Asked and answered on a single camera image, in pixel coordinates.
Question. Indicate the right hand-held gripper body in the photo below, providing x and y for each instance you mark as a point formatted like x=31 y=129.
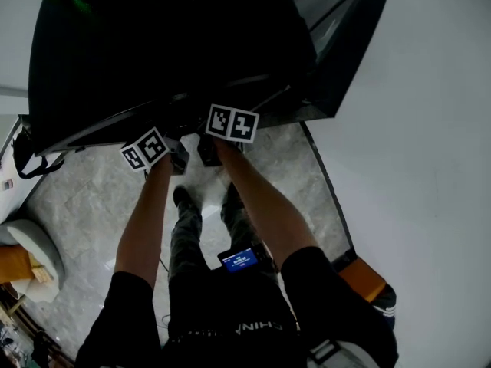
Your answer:
x=232 y=123

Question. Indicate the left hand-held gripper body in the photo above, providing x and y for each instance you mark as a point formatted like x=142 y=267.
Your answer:
x=151 y=148

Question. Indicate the person's left forearm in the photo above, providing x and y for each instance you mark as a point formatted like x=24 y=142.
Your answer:
x=147 y=221

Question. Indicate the person's right forearm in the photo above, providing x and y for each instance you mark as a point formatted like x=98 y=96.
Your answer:
x=261 y=205

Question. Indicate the person's left black shoe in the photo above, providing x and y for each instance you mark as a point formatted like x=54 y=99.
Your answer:
x=183 y=197

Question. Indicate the person's black shoe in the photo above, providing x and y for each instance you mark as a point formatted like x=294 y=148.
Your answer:
x=234 y=194
x=183 y=197

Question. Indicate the person's right black shoe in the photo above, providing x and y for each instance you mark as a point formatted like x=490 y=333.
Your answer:
x=234 y=194

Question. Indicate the person's left trouser leg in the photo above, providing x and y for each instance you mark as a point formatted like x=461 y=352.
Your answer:
x=186 y=240

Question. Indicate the person's trouser leg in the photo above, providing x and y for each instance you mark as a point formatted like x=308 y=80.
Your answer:
x=186 y=240
x=239 y=228

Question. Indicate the person's right trouser leg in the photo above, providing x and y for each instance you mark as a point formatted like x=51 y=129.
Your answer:
x=239 y=228

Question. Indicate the black bag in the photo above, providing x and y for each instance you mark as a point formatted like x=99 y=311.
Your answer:
x=24 y=155

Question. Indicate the black device with blue screen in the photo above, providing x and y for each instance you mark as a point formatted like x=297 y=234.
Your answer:
x=241 y=261

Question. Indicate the grey round armchair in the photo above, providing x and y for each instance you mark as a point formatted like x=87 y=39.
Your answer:
x=38 y=244

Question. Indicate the small wooden box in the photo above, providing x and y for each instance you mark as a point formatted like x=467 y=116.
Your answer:
x=40 y=270

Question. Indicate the orange cushion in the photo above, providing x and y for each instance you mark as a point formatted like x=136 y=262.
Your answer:
x=13 y=263

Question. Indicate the person's black t-shirt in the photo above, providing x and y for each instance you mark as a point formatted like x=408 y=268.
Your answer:
x=230 y=313

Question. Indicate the orange box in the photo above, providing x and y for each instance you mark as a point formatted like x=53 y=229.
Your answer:
x=362 y=278

